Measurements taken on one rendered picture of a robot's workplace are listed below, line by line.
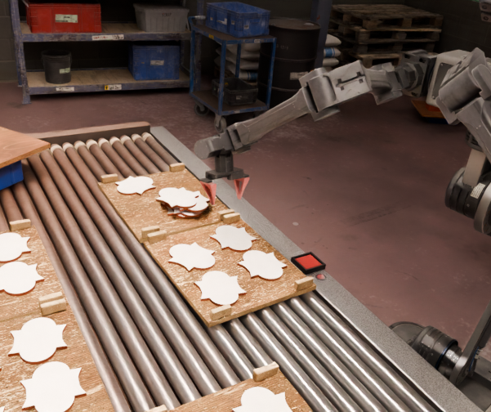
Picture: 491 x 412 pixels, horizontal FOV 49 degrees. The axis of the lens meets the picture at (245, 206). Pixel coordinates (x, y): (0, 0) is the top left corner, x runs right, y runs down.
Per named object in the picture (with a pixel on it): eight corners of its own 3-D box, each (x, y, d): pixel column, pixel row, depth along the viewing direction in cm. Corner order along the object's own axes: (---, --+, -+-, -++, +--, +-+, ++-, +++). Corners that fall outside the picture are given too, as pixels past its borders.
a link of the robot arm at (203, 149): (253, 148, 158) (243, 121, 158) (229, 155, 150) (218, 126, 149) (225, 160, 166) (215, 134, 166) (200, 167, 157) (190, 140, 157)
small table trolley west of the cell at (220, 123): (237, 104, 575) (244, 15, 531) (270, 131, 514) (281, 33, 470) (181, 108, 551) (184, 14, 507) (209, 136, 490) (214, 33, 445)
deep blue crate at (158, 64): (171, 69, 621) (171, 36, 603) (180, 80, 588) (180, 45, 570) (127, 70, 604) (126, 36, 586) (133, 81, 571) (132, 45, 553)
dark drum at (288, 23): (292, 99, 608) (302, 17, 565) (319, 117, 561) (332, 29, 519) (244, 101, 585) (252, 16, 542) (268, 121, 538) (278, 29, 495)
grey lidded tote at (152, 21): (175, 25, 596) (176, 2, 584) (189, 32, 569) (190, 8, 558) (132, 26, 572) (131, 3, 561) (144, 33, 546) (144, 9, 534)
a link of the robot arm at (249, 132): (345, 109, 126) (330, 64, 126) (329, 114, 123) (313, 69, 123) (248, 153, 162) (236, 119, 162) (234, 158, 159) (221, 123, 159)
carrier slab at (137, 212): (185, 171, 213) (185, 167, 212) (237, 221, 183) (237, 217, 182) (97, 186, 196) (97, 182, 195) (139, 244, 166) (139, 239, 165)
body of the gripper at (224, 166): (204, 177, 165) (203, 153, 163) (233, 172, 171) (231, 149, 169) (216, 181, 160) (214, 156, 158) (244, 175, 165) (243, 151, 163)
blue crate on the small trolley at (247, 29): (236, 24, 517) (237, 1, 507) (270, 35, 484) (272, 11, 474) (203, 26, 495) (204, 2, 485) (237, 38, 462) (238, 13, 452)
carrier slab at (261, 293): (239, 221, 183) (240, 217, 182) (315, 289, 153) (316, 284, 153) (143, 246, 165) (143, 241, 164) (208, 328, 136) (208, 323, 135)
